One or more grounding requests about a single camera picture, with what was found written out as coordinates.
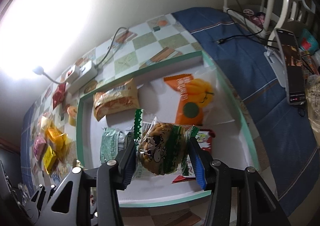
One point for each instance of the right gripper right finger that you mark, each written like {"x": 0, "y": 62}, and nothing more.
{"x": 200, "y": 161}

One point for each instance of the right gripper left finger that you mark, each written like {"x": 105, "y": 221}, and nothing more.
{"x": 126, "y": 166}

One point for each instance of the brown cookie clear packet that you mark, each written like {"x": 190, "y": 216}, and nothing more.
{"x": 160, "y": 147}

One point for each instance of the yellow foil snack packet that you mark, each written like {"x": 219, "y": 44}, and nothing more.
{"x": 50, "y": 160}

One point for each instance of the orange yellow clear packet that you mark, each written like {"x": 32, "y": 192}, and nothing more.
{"x": 59, "y": 142}

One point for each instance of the purple pink snack packet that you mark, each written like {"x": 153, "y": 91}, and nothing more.
{"x": 38, "y": 147}

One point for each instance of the pale bun clear packet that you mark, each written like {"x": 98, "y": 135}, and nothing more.
{"x": 45, "y": 122}

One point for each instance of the red foil snack packet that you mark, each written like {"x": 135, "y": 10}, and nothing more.
{"x": 59, "y": 95}

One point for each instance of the green white snack packet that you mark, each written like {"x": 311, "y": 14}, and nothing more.
{"x": 112, "y": 142}

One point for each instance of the red white snack packet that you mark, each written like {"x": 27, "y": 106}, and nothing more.
{"x": 204, "y": 138}

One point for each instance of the tan orange snack bag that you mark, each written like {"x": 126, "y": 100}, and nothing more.
{"x": 120, "y": 98}

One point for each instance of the orange pumpkin snack bag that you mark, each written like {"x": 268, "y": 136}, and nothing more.
{"x": 195, "y": 95}

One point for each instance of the yellow jelly cup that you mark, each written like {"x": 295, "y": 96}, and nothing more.
{"x": 72, "y": 114}

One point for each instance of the checkered patterned tablecloth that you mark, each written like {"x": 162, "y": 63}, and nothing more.
{"x": 282, "y": 134}

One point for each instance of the white power strip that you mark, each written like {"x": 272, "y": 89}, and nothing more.
{"x": 77, "y": 77}

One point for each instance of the white gooseneck lamp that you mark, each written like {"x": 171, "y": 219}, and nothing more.
{"x": 40, "y": 71}

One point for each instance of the white phone stand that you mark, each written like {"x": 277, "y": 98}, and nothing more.
{"x": 273, "y": 56}

